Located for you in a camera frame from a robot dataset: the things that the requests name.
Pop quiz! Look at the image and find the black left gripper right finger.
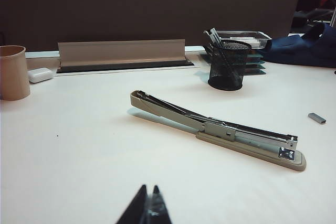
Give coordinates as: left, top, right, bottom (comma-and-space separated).
148, 185, 173, 224

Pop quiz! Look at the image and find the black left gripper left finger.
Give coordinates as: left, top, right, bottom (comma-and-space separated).
115, 184, 148, 224

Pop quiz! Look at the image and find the grey staple strip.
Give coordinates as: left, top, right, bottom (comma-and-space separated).
307, 112, 328, 124

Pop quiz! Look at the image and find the beige long-reach stapler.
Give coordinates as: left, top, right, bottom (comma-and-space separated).
130, 90, 307, 172

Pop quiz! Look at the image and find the black mesh pen cup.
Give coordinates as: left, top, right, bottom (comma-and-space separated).
207, 39, 251, 91

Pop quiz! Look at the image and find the pen with clear cap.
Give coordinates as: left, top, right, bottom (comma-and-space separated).
203, 30, 215, 46
209, 27, 224, 45

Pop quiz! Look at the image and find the beige paper cup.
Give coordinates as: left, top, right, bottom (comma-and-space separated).
0, 45, 31, 101

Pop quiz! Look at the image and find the brown desk partition panel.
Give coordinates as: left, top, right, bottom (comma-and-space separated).
0, 0, 308, 52

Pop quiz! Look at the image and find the blue rubber slipper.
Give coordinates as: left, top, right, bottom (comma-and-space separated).
301, 22, 336, 49
258, 35, 336, 67

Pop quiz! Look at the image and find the beige desk cable flap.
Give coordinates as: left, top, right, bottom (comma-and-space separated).
56, 39, 195, 74

